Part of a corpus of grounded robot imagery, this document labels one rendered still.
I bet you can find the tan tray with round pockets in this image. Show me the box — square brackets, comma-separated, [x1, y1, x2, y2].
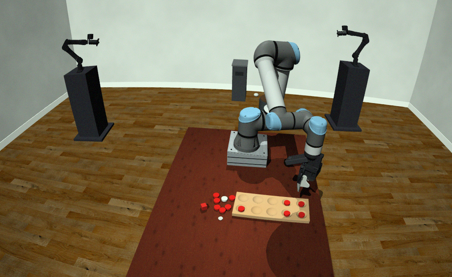
[232, 192, 310, 224]

